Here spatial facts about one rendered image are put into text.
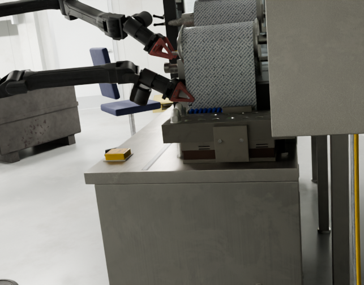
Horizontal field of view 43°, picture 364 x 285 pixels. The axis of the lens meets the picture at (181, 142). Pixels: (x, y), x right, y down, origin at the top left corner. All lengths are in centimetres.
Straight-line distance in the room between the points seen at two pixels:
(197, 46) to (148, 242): 66
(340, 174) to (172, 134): 67
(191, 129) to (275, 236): 41
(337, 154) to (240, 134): 49
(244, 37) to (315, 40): 86
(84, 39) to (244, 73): 720
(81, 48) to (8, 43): 131
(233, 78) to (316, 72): 87
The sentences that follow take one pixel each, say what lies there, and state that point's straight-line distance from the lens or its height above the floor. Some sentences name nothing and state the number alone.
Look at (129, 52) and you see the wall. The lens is 862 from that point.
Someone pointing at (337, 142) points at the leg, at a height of 87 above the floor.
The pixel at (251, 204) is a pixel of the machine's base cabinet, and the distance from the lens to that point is 139.
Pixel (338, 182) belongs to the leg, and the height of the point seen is 71.
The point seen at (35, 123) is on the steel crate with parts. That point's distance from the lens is 568.
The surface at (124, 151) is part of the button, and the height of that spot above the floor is 92.
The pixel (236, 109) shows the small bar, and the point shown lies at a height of 104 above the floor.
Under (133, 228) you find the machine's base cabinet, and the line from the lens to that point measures 150.
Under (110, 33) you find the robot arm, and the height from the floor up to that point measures 132.
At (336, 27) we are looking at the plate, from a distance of 70.
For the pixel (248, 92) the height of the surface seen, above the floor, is 108.
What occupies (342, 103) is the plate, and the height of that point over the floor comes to 119.
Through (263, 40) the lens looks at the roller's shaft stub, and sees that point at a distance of 158.
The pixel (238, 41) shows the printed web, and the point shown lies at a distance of 154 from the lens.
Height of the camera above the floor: 132
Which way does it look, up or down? 14 degrees down
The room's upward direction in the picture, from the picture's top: 6 degrees counter-clockwise
